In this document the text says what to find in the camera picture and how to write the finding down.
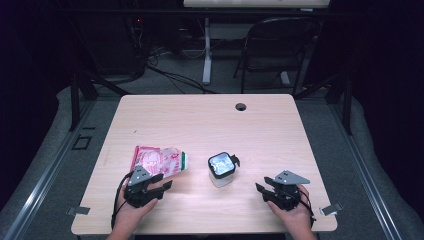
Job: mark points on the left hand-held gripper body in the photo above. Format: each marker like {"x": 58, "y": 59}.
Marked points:
{"x": 137, "y": 186}

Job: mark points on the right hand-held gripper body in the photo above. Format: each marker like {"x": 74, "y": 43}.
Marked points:
{"x": 286, "y": 193}

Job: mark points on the red and white seasoning packet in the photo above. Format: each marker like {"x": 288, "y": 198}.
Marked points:
{"x": 160, "y": 161}

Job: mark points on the clear jar with black lid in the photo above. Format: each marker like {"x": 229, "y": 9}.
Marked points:
{"x": 221, "y": 166}

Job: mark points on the person's right hand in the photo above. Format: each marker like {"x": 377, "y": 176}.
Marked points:
{"x": 298, "y": 220}

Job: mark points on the person's left hand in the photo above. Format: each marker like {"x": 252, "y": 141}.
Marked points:
{"x": 128, "y": 216}

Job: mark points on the grey tape piece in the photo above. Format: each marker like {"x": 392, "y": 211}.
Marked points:
{"x": 330, "y": 209}
{"x": 79, "y": 210}

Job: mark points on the black metal stand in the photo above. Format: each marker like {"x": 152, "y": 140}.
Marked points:
{"x": 75, "y": 100}
{"x": 347, "y": 106}

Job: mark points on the white desk with metal legs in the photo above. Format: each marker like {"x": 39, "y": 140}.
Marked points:
{"x": 207, "y": 50}

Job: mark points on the dark equipment cabinet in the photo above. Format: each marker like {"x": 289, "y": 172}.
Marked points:
{"x": 120, "y": 43}

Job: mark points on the black folding chair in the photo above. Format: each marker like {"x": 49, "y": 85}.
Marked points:
{"x": 283, "y": 36}

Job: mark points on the aluminium floor rail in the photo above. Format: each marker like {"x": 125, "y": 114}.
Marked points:
{"x": 39, "y": 186}
{"x": 372, "y": 186}

